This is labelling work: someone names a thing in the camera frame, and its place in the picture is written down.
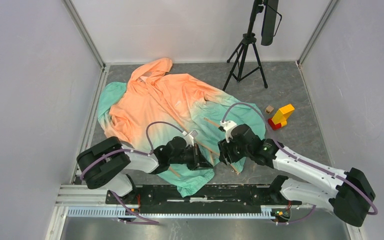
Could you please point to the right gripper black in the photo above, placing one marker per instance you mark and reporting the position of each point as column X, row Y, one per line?
column 224, row 146

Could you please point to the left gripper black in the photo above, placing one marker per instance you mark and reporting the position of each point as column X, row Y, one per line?
column 199, row 161

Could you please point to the orange and teal jacket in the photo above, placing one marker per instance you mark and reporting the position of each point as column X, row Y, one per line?
column 154, row 106

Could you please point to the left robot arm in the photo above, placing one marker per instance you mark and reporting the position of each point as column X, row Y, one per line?
column 179, row 162

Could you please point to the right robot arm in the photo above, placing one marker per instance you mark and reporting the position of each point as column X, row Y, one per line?
column 348, row 194

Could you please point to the red toy block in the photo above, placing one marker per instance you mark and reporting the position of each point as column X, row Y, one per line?
column 274, row 126

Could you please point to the small wooden cube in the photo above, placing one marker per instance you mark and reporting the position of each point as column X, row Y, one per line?
column 269, row 109

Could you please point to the yellow toy block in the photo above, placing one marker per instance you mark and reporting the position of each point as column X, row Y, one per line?
column 282, row 114

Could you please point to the black tripod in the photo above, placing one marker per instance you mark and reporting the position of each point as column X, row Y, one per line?
column 248, row 39

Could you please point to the black hanging panel light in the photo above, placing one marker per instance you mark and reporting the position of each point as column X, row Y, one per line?
column 271, row 21

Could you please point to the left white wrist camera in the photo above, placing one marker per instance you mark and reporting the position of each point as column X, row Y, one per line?
column 192, row 136

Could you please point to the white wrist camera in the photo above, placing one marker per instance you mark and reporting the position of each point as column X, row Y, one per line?
column 192, row 136
column 227, row 126

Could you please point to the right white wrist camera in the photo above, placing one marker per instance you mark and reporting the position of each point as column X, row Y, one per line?
column 227, row 126

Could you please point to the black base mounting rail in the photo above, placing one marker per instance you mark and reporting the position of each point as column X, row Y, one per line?
column 210, row 199

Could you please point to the white toothed cable tray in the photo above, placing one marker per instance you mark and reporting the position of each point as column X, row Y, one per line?
column 120, row 212

